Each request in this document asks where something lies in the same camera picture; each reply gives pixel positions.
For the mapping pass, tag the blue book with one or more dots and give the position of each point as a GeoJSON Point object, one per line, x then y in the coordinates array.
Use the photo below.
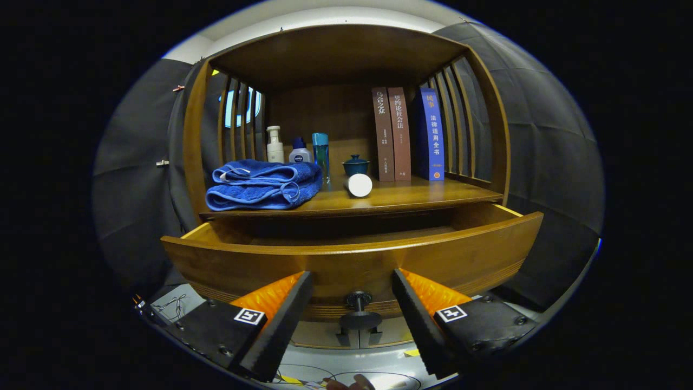
{"type": "Point", "coordinates": [432, 135]}

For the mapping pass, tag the wooden cabinet with slatted sides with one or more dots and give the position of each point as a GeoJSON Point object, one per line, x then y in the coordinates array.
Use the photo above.
{"type": "Point", "coordinates": [335, 54]}

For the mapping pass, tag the white and green tube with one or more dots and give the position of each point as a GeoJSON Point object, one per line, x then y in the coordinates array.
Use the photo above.
{"type": "Point", "coordinates": [358, 186]}

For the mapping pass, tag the wooden drawer with dark knob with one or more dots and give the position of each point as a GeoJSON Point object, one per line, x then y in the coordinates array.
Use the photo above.
{"type": "Point", "coordinates": [352, 260]}

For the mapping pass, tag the white lotion bottle blue cap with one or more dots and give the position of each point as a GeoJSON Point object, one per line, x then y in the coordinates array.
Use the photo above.
{"type": "Point", "coordinates": [299, 156]}

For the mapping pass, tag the yellow floor tape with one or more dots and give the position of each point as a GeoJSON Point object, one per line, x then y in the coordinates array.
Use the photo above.
{"type": "Point", "coordinates": [411, 352]}

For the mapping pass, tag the wooden cabinet door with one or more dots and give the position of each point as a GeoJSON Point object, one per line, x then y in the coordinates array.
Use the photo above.
{"type": "Point", "coordinates": [316, 333]}
{"type": "Point", "coordinates": [395, 335]}

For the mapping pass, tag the clear teal bottle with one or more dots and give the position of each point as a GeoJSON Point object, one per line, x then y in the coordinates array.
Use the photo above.
{"type": "Point", "coordinates": [321, 157]}

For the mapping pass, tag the wooden countertop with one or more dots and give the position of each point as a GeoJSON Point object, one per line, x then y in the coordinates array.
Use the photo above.
{"type": "Point", "coordinates": [422, 195]}

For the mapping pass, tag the brown book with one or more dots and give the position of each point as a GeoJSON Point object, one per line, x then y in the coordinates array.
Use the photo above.
{"type": "Point", "coordinates": [383, 135]}
{"type": "Point", "coordinates": [400, 135]}

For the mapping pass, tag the white pump bottle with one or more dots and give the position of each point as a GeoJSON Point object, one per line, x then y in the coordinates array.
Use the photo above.
{"type": "Point", "coordinates": [274, 151]}

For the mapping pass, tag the blue lidded teacup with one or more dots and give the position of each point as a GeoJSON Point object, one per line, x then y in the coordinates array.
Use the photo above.
{"type": "Point", "coordinates": [355, 167]}

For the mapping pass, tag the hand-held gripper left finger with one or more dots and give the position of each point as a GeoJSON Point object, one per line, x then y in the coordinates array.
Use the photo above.
{"type": "Point", "coordinates": [284, 330]}

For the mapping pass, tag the folded blue towel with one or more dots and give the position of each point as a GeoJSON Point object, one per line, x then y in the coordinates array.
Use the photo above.
{"type": "Point", "coordinates": [260, 195]}

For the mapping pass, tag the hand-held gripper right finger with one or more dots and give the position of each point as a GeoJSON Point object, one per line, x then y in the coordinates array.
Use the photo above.
{"type": "Point", "coordinates": [419, 325]}

